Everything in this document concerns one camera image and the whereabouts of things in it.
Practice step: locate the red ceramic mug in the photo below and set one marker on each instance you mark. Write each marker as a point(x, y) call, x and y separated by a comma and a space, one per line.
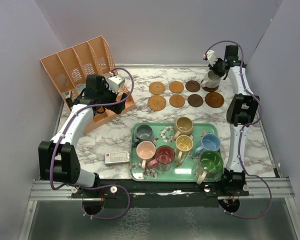
point(163, 159)

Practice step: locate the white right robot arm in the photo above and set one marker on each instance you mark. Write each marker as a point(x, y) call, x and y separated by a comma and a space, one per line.
point(241, 111)

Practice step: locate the green floral mug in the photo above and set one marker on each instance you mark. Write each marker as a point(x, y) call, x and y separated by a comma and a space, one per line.
point(209, 167)

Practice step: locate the orange plastic file organizer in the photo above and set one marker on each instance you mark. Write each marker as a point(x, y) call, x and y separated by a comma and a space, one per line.
point(69, 68)

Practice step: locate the pink ceramic mug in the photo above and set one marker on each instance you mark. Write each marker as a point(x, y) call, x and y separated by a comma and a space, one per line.
point(146, 152)

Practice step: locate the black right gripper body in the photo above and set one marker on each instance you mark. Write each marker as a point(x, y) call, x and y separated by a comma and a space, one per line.
point(217, 67)

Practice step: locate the tan ceramic mug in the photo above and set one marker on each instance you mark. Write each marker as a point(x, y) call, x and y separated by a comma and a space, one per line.
point(183, 126)

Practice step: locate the dark walnut wooden coaster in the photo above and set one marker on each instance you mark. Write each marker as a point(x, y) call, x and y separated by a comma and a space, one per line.
point(192, 86)

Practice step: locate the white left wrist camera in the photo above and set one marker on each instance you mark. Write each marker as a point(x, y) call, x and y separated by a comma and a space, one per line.
point(115, 83)

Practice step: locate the green floral tray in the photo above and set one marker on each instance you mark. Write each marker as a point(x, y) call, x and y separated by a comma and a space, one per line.
point(183, 172)

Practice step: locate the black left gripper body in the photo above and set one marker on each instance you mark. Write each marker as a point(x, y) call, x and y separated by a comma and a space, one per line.
point(106, 94)

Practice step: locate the grey ceramic mug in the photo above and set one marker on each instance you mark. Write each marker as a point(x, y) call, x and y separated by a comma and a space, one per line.
point(143, 133)

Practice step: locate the light wooden coaster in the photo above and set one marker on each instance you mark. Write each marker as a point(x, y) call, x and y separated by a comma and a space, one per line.
point(177, 100)

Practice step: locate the cream ceramic mug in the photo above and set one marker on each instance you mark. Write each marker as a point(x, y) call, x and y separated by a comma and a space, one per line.
point(210, 80)

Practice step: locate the white small card box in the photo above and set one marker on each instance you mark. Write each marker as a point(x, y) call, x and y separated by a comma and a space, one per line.
point(115, 158)

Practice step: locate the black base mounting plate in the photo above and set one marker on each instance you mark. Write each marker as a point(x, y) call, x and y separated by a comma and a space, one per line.
point(127, 194)

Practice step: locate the yellow ceramic mug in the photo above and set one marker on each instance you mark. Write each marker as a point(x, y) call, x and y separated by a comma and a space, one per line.
point(183, 146)

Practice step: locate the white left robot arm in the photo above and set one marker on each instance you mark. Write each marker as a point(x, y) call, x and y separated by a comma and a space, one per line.
point(58, 160)

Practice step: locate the blue ceramic mug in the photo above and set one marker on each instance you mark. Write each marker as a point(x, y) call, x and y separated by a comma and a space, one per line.
point(208, 142)

